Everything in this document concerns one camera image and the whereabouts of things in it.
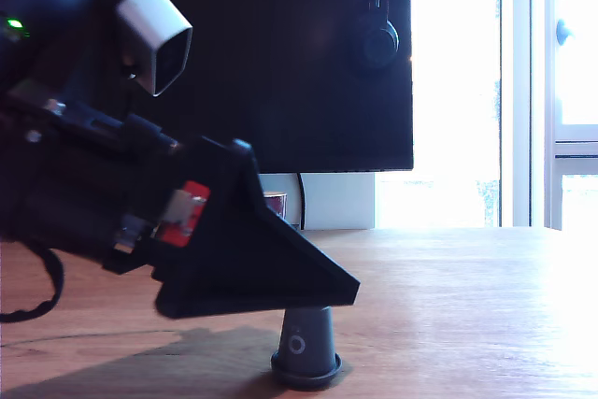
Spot dark grey coffee capsule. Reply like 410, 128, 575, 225
271, 305, 344, 392

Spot dark night-scene printed mug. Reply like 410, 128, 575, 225
263, 191, 288, 221

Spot large black monitor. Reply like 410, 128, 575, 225
88, 0, 416, 176

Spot black headphones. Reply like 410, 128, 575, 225
354, 0, 402, 76

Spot black monitor power cable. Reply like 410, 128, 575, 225
295, 172, 307, 231

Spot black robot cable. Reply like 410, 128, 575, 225
0, 244, 65, 324

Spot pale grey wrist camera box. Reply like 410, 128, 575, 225
109, 0, 194, 99

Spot white window frame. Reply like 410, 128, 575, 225
499, 0, 598, 232

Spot grey window handle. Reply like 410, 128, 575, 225
554, 19, 575, 48

